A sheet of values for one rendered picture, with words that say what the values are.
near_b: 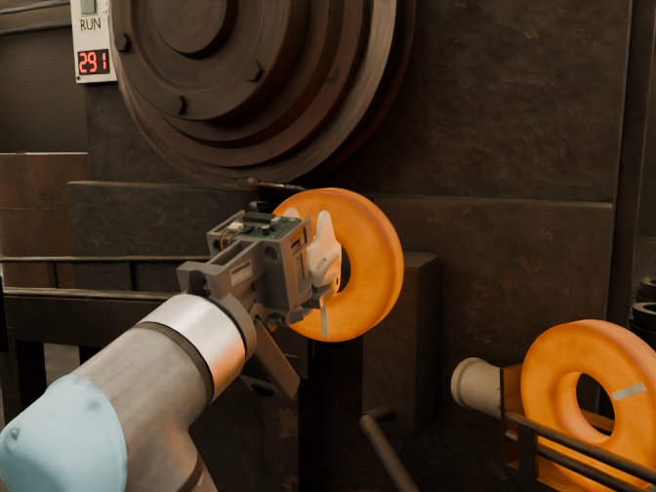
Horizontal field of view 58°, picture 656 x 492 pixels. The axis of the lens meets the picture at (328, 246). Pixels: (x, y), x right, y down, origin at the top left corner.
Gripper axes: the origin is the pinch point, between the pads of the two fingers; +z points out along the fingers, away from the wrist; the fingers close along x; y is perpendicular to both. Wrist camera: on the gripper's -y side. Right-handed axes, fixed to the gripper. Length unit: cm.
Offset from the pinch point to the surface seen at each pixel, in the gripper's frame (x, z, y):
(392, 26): 0.1, 22.0, 18.6
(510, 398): -18.2, 2.2, -16.5
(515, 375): -18.4, 3.7, -14.5
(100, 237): 62, 23, -16
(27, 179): 266, 152, -61
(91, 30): 65, 37, 20
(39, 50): 851, 645, -46
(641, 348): -29.3, 0.8, -6.8
